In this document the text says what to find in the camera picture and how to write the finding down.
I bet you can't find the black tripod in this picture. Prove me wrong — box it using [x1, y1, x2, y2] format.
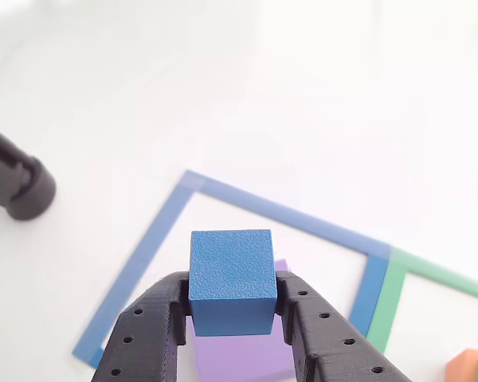
[0, 115, 57, 222]

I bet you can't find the small blue cube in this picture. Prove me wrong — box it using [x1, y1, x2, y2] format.
[187, 228, 279, 337]

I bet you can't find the orange block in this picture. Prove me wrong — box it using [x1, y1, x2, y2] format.
[445, 348, 478, 382]

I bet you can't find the large purple block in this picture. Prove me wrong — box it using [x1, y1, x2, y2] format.
[185, 258, 298, 382]

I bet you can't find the green tape square frame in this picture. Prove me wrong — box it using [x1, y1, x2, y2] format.
[365, 244, 478, 355]

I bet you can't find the blue tape square frame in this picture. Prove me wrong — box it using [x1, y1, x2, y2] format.
[71, 170, 392, 369]

